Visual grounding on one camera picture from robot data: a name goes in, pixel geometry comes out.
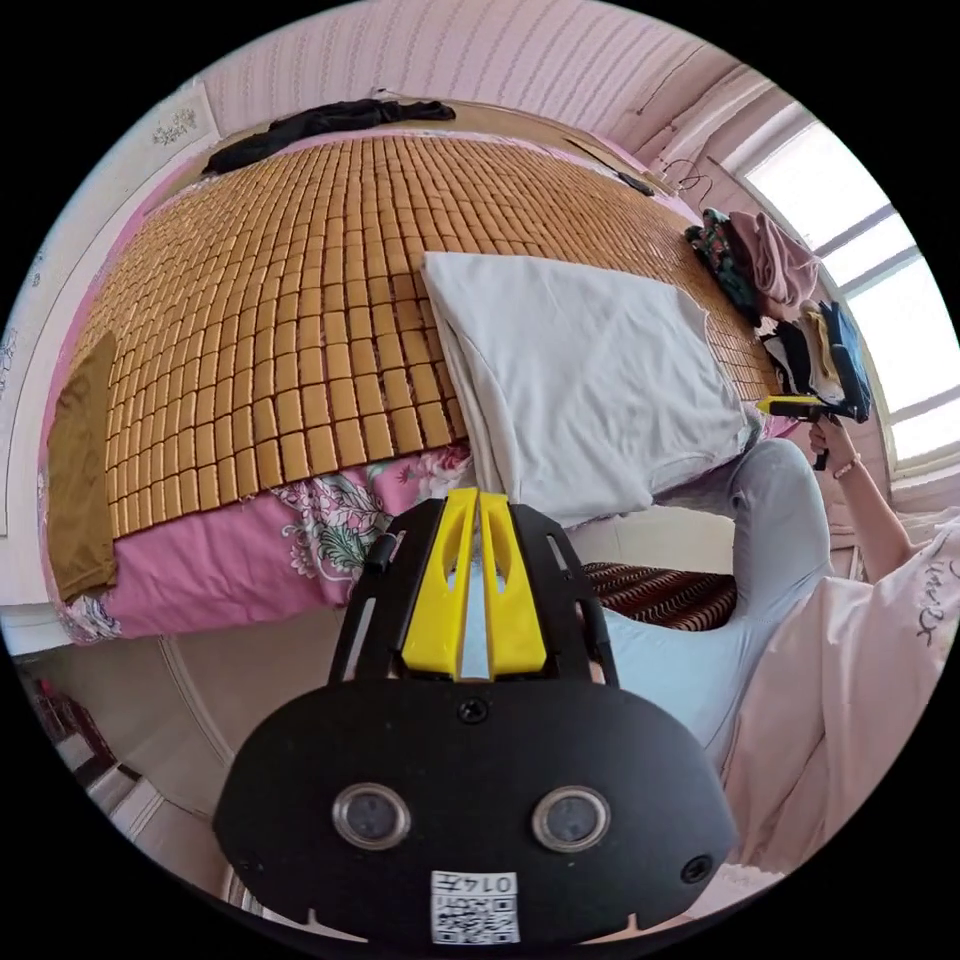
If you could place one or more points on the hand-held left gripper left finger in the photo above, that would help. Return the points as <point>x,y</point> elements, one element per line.
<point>439,600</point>

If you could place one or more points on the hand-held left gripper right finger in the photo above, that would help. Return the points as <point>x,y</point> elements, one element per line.
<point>510,607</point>

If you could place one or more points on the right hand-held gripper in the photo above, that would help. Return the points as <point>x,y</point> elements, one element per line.
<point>832,410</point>

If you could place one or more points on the person's right forearm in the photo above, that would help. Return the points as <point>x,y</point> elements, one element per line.
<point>874,502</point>

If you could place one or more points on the white long sleeve shirt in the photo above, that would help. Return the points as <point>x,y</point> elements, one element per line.
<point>585,375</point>

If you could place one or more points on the person's right hand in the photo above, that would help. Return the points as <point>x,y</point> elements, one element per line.
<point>834,442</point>

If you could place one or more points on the pile of clothes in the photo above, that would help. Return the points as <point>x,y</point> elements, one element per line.
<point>757,262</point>

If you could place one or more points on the brown patterned mat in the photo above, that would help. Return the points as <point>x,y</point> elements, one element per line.
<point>667,596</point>

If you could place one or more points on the window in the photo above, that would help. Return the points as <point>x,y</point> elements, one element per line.
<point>870,262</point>

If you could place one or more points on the person's body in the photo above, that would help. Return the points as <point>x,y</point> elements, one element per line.
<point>787,637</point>

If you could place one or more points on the bed with woven mat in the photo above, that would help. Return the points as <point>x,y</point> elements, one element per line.
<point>285,315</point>

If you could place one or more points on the brown cloth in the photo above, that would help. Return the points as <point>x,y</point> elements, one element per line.
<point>82,480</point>

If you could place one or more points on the black garment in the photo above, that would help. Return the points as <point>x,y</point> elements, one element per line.
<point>300,135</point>

